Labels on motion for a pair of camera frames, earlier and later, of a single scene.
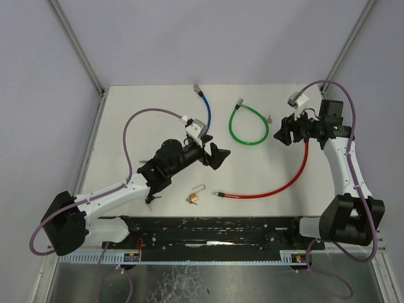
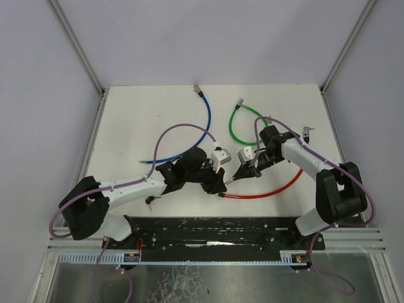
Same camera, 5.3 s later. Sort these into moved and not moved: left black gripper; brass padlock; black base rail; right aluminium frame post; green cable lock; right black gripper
Moved: brass padlock; left black gripper; right black gripper
Not moved: green cable lock; right aluminium frame post; black base rail
